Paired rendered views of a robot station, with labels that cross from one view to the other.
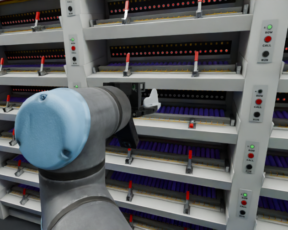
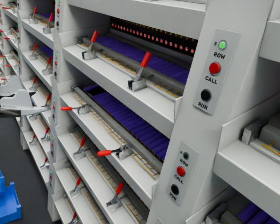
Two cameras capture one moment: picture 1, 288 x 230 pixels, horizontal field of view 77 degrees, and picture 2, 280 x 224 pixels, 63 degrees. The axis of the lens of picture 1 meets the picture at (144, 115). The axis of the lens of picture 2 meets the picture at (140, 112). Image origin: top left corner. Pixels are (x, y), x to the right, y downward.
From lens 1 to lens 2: 0.56 m
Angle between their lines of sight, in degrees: 32
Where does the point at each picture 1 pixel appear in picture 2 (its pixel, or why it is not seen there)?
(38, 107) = not seen: outside the picture
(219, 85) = (149, 116)
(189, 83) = (124, 96)
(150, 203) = (84, 213)
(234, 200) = not seen: outside the picture
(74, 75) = (57, 42)
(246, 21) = (197, 22)
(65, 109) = not seen: outside the picture
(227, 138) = (143, 196)
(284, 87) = (224, 172)
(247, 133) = (161, 209)
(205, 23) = (150, 10)
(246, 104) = (168, 165)
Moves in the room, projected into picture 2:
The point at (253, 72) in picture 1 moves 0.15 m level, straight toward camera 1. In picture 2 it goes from (185, 118) to (101, 119)
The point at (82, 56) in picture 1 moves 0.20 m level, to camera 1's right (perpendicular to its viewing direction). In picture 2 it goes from (62, 22) to (102, 34)
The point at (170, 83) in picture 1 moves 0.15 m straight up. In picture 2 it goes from (110, 86) to (119, 26)
